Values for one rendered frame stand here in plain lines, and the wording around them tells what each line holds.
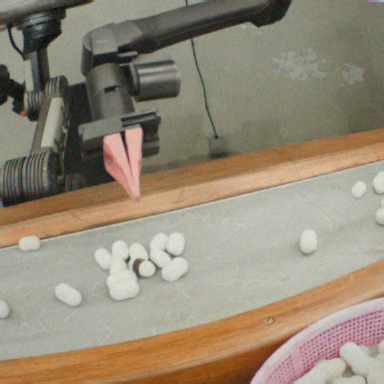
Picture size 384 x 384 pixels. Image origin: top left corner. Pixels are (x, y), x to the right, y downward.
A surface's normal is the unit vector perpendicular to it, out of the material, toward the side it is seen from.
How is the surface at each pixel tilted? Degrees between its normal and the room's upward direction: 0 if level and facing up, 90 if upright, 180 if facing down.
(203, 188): 45
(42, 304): 0
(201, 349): 0
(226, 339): 0
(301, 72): 90
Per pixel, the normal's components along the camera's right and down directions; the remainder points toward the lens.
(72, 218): 0.11, -0.43
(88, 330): -0.12, -0.92
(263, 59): 0.21, 0.34
